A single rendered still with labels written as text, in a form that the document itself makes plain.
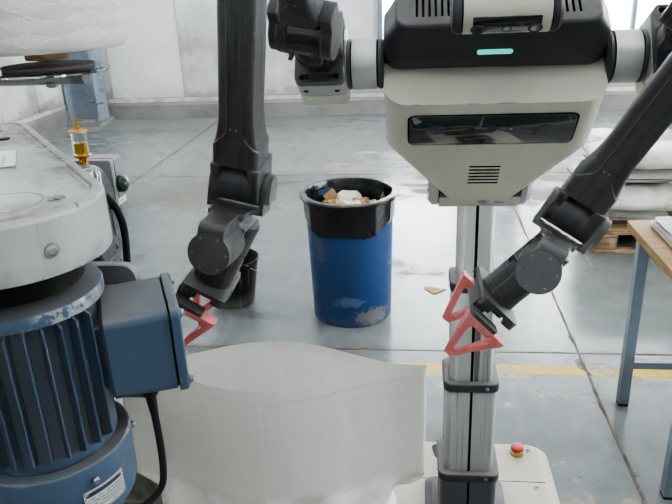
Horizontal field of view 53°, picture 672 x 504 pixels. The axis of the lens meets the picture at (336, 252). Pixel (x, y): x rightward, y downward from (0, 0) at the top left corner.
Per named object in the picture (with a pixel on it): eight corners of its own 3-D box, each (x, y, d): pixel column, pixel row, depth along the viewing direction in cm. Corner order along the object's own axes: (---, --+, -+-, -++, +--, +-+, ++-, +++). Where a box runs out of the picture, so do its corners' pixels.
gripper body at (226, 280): (177, 292, 93) (197, 249, 91) (198, 262, 103) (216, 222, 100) (219, 313, 94) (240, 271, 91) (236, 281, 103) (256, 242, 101)
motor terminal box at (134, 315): (185, 362, 77) (172, 268, 73) (198, 411, 68) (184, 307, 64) (108, 377, 74) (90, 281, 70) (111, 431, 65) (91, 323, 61)
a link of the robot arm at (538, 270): (612, 219, 91) (556, 184, 92) (617, 232, 80) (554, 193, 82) (559, 289, 95) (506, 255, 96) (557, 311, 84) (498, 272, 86)
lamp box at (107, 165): (129, 204, 117) (121, 153, 114) (118, 213, 113) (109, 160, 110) (87, 205, 118) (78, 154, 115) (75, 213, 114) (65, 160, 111)
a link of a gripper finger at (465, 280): (429, 321, 99) (477, 281, 96) (429, 298, 106) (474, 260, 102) (462, 350, 100) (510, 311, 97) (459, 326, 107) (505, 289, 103)
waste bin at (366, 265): (400, 290, 374) (399, 175, 350) (398, 335, 327) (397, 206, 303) (313, 289, 380) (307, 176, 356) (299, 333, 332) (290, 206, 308)
